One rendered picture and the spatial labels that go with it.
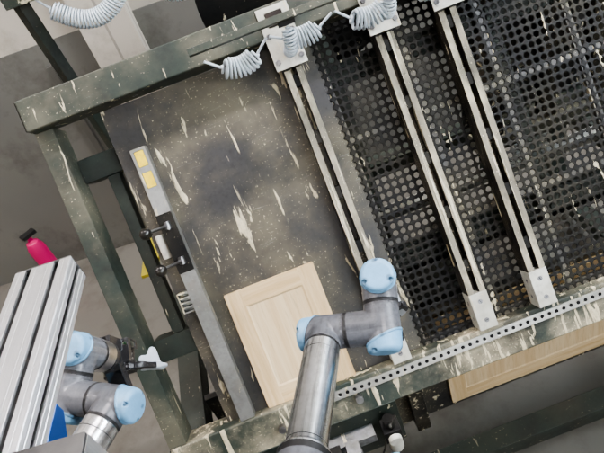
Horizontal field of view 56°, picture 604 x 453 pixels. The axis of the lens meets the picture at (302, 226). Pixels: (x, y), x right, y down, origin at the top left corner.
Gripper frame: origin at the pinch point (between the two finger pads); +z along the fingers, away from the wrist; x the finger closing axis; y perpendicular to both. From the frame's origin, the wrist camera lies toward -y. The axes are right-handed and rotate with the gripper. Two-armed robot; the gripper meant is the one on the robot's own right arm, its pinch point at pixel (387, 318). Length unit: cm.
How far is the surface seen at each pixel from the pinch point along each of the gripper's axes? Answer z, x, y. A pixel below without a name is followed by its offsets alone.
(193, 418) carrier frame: 59, 77, -1
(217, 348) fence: 29, 55, 13
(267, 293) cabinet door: 27, 34, 25
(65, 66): 9, 86, 129
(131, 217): 12, 70, 60
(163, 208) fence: 5, 56, 56
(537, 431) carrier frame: 109, -46, -38
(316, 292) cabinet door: 30.3, 18.7, 21.8
